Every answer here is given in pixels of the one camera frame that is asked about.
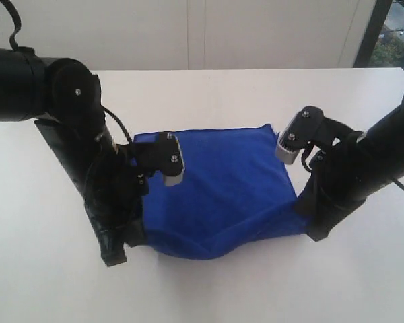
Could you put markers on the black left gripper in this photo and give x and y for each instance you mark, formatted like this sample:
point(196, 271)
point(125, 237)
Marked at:
point(113, 199)

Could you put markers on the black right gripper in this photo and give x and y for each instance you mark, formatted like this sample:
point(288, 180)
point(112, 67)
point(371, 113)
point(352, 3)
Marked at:
point(334, 190)

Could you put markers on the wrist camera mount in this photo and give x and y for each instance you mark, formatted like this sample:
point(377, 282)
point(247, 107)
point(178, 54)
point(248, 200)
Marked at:
point(308, 129)
point(163, 155)

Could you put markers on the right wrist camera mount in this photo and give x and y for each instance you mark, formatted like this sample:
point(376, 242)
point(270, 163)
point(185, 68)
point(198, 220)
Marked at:
point(308, 129)

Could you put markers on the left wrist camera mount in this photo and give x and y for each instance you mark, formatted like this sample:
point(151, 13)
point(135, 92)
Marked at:
point(163, 155)

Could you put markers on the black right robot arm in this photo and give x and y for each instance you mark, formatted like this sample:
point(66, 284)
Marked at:
point(383, 147)

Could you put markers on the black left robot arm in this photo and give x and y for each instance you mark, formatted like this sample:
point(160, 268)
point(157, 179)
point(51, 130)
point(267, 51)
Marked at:
point(63, 98)

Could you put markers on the blue towel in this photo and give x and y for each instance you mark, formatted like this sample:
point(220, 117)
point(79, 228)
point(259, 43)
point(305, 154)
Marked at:
point(234, 191)

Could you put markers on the dark window frame post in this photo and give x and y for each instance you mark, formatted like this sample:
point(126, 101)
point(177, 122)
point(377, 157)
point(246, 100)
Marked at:
point(371, 34)

